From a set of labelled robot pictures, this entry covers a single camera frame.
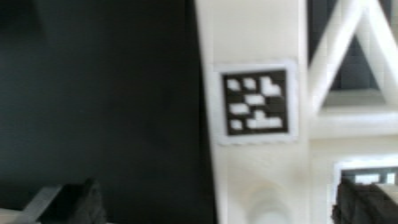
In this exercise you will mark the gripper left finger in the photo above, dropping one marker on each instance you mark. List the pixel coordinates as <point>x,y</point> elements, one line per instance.
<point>67,204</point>

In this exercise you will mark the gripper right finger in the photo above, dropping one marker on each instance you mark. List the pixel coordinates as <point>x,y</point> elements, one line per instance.
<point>365,206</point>

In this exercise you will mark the white chair back piece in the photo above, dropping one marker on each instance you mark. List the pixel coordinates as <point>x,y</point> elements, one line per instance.
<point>301,88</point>

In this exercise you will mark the white chair seat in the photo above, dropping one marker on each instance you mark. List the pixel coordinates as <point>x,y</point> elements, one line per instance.
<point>367,170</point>

